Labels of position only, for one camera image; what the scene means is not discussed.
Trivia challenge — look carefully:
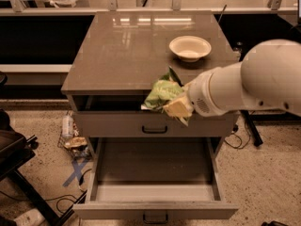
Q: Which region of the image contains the green jalapeno chip bag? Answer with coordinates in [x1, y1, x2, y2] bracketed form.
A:
[141, 67, 190, 126]

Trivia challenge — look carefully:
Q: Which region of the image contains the grey drawer cabinet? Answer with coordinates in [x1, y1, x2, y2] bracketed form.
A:
[62, 11, 238, 150]

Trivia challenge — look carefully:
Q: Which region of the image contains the black chair frame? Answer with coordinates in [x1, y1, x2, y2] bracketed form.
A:
[0, 108, 87, 226]

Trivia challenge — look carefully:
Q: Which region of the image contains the open bottom drawer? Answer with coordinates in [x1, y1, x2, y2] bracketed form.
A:
[73, 137, 238, 224]

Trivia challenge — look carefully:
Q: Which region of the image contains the black cable right floor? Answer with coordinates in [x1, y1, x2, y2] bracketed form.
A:
[223, 123, 252, 150]

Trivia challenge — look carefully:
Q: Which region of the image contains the white plastic bottle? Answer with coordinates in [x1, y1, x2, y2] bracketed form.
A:
[62, 115, 73, 139]

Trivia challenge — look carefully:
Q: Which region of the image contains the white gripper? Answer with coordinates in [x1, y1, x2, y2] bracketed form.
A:
[163, 69, 226, 118]

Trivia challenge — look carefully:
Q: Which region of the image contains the blue tape cross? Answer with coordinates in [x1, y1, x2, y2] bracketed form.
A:
[63, 159, 88, 187]

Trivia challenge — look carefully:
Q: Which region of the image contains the black floor cable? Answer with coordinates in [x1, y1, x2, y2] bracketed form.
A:
[0, 168, 92, 215]

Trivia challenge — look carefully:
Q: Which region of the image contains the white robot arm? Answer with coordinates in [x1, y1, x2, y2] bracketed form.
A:
[164, 40, 301, 118]

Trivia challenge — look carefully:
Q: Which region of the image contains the white power strip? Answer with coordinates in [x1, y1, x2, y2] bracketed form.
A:
[13, 208, 45, 226]

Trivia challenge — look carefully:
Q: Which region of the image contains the wire basket with snacks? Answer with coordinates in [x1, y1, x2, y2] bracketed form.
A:
[57, 124, 91, 159]

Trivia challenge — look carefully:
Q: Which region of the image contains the closed middle drawer front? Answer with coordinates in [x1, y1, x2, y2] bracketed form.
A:
[73, 112, 238, 137]

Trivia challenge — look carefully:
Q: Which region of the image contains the white paper bowl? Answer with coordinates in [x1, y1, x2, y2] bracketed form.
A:
[169, 36, 212, 62]

